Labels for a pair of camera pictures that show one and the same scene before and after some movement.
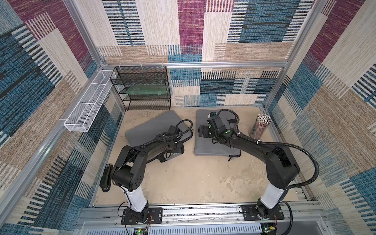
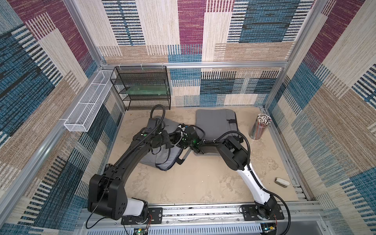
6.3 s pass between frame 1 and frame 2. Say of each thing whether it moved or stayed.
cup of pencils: stayed
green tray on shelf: stayed
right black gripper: moved
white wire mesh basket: stayed
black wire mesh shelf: stayed
